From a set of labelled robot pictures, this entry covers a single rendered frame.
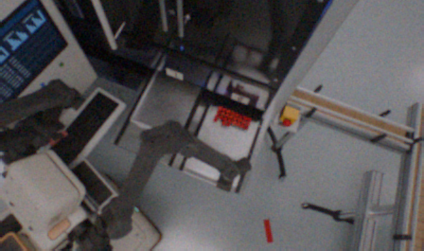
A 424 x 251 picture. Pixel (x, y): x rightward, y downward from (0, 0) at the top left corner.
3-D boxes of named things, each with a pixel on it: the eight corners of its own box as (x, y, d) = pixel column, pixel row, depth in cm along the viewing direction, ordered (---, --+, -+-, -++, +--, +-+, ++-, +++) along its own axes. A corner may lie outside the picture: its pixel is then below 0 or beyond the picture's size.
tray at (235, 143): (211, 105, 157) (211, 102, 154) (257, 124, 155) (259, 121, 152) (185, 165, 144) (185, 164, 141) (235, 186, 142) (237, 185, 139)
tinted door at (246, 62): (183, 52, 129) (177, -81, 75) (277, 87, 126) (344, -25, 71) (182, 53, 129) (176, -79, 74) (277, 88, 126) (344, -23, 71)
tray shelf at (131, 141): (151, 65, 166) (151, 63, 164) (272, 110, 160) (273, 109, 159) (110, 143, 148) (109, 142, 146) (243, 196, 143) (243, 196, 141)
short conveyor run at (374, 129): (273, 111, 162) (282, 98, 148) (282, 87, 168) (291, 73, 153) (397, 156, 157) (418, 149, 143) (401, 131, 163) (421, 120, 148)
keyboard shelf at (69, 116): (87, 80, 169) (86, 79, 166) (128, 105, 165) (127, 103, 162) (29, 146, 153) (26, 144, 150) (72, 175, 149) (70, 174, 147)
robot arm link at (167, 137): (140, 117, 81) (155, 144, 76) (181, 117, 91) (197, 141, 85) (97, 217, 102) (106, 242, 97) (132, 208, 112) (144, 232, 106)
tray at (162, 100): (159, 66, 163) (159, 62, 160) (203, 83, 161) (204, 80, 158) (131, 120, 151) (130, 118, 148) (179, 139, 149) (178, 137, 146)
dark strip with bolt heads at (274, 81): (256, 105, 145) (324, -27, 72) (265, 108, 145) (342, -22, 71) (256, 107, 145) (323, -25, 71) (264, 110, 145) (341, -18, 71)
